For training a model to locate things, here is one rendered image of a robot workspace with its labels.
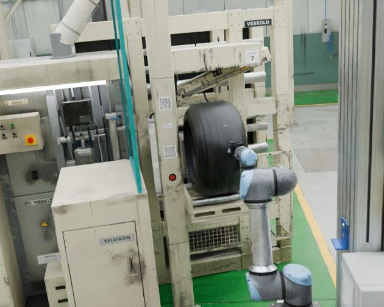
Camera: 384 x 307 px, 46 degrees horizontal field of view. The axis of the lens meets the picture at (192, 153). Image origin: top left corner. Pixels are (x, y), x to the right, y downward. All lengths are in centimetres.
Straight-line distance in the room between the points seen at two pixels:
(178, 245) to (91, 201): 108
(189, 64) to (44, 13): 980
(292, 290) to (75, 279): 92
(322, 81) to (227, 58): 914
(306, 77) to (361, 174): 1054
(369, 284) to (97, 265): 117
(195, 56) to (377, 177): 172
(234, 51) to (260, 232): 141
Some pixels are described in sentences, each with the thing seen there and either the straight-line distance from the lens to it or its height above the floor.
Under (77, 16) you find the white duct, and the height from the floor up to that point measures 203.
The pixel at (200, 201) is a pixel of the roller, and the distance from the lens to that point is 275.
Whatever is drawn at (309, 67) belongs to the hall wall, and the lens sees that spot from 1191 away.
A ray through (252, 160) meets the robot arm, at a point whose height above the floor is 129.
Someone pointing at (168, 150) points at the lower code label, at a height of 123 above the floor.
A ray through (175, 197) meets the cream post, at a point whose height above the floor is 93.
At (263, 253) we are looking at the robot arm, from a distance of 191.
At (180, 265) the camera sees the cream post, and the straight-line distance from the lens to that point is 300.
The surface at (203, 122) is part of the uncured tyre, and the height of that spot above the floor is 140.
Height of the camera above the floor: 196
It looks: 16 degrees down
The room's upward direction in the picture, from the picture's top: 5 degrees counter-clockwise
